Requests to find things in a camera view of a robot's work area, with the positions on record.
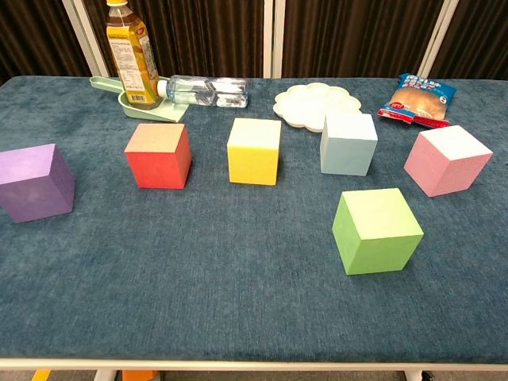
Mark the yellow foam cube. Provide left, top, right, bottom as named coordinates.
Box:
left=226, top=117, right=283, bottom=187

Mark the red foam cube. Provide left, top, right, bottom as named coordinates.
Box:
left=124, top=122, right=193, bottom=190

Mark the light blue foam cube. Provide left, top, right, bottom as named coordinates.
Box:
left=319, top=113, right=379, bottom=177

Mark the pink foam cube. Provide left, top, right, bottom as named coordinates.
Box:
left=403, top=125, right=494, bottom=198

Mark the purple foam cube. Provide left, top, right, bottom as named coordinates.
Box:
left=0, top=143, right=76, bottom=224

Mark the white flower-shaped paint palette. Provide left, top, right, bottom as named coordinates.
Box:
left=272, top=82, right=363, bottom=133

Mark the blue fabric table cover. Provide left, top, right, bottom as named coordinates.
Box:
left=0, top=75, right=508, bottom=364

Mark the clear plastic water bottle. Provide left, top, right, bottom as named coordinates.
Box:
left=156, top=75, right=249, bottom=109

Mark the mint green cutting board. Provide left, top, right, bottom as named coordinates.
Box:
left=89, top=75, right=190, bottom=124

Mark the green foam cube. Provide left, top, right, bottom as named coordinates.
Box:
left=331, top=187, right=425, bottom=276

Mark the dark folding screen panel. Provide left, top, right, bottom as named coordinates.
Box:
left=272, top=0, right=461, bottom=79
left=73, top=0, right=275, bottom=79
left=0, top=0, right=110, bottom=85
left=418, top=0, right=508, bottom=81

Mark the tea bottle with yellow cap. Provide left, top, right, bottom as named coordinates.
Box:
left=105, top=0, right=164, bottom=111

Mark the blue red snack bag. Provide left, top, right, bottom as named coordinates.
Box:
left=376, top=72, right=458, bottom=130

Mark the orange object under table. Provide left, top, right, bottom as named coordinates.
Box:
left=121, top=369, right=156, bottom=381

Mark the white table frame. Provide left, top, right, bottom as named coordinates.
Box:
left=0, top=358, right=508, bottom=381

